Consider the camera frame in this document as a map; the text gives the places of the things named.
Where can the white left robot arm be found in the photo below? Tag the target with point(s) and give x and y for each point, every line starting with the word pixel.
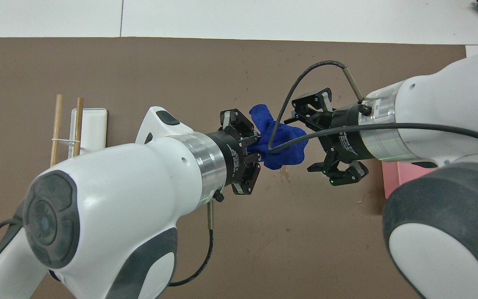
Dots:
pixel 118 187

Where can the white rod bracket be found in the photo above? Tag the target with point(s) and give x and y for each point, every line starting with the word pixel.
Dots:
pixel 67 141

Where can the spilled water puddle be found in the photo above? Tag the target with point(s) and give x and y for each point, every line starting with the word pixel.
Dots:
pixel 285 174

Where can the pink plastic bin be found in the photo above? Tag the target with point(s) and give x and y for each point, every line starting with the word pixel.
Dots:
pixel 390 182

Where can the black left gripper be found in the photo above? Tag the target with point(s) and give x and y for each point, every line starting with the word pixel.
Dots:
pixel 232 158

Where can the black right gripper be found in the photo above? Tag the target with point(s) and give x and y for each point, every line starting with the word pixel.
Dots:
pixel 347 137

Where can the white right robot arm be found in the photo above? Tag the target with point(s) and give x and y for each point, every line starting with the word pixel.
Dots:
pixel 450 95

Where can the blue cloth towel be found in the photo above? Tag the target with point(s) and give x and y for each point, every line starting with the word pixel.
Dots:
pixel 288 153

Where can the white towel rack base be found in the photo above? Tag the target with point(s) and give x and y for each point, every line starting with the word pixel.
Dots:
pixel 94 128

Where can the brown table mat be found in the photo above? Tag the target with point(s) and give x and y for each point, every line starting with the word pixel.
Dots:
pixel 181 66

